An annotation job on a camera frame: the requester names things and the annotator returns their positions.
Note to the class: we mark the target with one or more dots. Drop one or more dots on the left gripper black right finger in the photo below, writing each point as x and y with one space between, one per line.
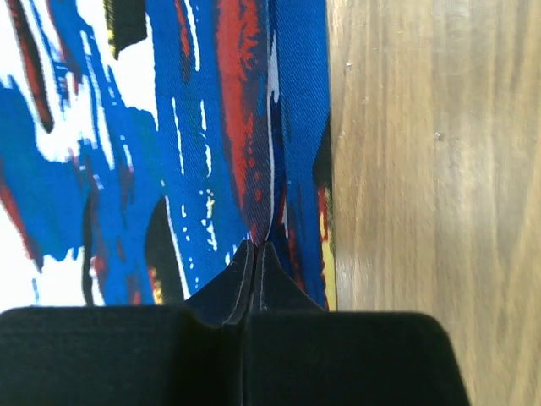
295 353

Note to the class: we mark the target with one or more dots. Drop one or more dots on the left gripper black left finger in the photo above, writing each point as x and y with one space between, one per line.
182 354

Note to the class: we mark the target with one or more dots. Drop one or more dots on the blue white red patterned pants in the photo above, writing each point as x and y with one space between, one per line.
143 141

